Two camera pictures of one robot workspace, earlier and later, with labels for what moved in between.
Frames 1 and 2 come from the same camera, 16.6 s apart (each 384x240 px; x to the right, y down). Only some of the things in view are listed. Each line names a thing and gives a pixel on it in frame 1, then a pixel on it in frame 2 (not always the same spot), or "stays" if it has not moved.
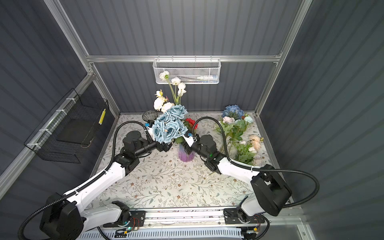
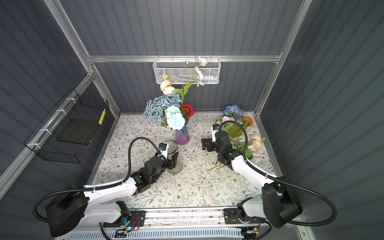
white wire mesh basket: [189, 71] stays
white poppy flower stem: [179, 88] to [198, 77]
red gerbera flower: [192, 122] to [187, 111]
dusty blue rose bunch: [168, 126] to [165, 108]
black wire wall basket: [69, 128] stays
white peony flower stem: [160, 103] to [166, 86]
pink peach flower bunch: [243, 150] stays
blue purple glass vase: [184, 155] to [182, 136]
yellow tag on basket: [102, 116] stays
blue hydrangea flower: [233, 111] stays
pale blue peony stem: [247, 119] to [175, 119]
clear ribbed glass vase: [149, 115] to [172, 147]
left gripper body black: [148, 147] to [162, 166]
